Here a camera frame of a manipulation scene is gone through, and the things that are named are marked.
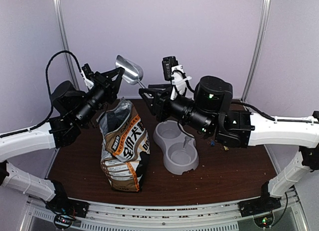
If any aluminium frame post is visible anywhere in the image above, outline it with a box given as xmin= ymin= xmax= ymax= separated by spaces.
xmin=241 ymin=0 xmax=271 ymax=101
xmin=53 ymin=0 xmax=79 ymax=90

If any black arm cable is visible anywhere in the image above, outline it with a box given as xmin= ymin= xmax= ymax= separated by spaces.
xmin=0 ymin=50 xmax=84 ymax=139
xmin=231 ymin=102 xmax=319 ymax=124

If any grey double pet bowl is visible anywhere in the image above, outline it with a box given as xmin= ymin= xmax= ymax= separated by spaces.
xmin=153 ymin=120 xmax=199 ymax=175

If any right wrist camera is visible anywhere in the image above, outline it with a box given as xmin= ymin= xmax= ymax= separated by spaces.
xmin=162 ymin=56 xmax=194 ymax=100

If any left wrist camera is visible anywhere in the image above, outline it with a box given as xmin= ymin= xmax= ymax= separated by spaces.
xmin=81 ymin=63 xmax=95 ymax=91

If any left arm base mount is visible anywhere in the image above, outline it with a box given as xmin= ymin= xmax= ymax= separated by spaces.
xmin=43 ymin=200 xmax=89 ymax=230

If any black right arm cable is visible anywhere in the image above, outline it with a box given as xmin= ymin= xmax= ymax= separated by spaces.
xmin=231 ymin=102 xmax=319 ymax=124

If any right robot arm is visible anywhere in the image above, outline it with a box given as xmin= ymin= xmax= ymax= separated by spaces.
xmin=139 ymin=76 xmax=319 ymax=212

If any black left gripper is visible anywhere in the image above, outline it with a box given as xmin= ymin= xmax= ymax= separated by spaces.
xmin=74 ymin=66 xmax=125 ymax=126

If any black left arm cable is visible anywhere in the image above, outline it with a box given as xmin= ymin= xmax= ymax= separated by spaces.
xmin=0 ymin=50 xmax=84 ymax=139

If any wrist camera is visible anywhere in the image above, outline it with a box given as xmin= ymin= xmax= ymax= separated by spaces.
xmin=162 ymin=56 xmax=194 ymax=100
xmin=81 ymin=63 xmax=95 ymax=91

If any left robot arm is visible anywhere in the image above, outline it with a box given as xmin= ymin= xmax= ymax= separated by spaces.
xmin=0 ymin=64 xmax=125 ymax=213

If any dog food bag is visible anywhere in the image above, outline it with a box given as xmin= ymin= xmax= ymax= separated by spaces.
xmin=97 ymin=98 xmax=150 ymax=192

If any right aluminium frame post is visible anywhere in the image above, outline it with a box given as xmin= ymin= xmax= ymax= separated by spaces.
xmin=241 ymin=0 xmax=271 ymax=101

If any metal scoop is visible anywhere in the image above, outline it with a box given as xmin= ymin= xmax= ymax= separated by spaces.
xmin=115 ymin=55 xmax=146 ymax=88

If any left aluminium frame post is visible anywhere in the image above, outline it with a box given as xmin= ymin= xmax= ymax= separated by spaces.
xmin=53 ymin=0 xmax=79 ymax=90

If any front aluminium rail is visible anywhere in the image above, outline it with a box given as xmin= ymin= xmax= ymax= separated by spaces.
xmin=24 ymin=191 xmax=307 ymax=231

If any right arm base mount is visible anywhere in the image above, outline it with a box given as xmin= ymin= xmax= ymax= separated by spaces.
xmin=238 ymin=197 xmax=281 ymax=229

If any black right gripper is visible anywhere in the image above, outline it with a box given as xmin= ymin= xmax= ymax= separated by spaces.
xmin=139 ymin=83 xmax=214 ymax=136

